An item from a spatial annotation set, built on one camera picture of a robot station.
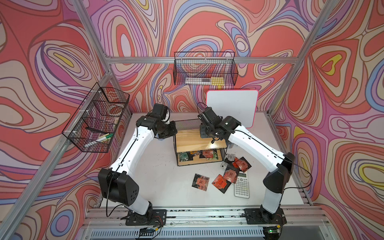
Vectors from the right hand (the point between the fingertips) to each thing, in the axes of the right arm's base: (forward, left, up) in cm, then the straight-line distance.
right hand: (206, 134), depth 79 cm
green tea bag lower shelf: (-2, +13, -20) cm, 25 cm away
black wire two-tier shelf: (-5, +9, -7) cm, 12 cm away
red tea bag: (-8, -22, -21) cm, 32 cm away
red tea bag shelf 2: (-15, -14, -22) cm, 30 cm away
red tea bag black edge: (-18, +4, -22) cm, 29 cm away
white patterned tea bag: (-3, -16, -21) cm, 27 cm away
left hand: (+2, +16, 0) cm, 16 cm away
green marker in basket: (-4, +48, +6) cm, 49 cm away
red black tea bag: (-19, -8, -23) cm, 30 cm away
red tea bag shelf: (0, -2, -21) cm, 21 cm away
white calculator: (-22, -19, -23) cm, 37 cm away
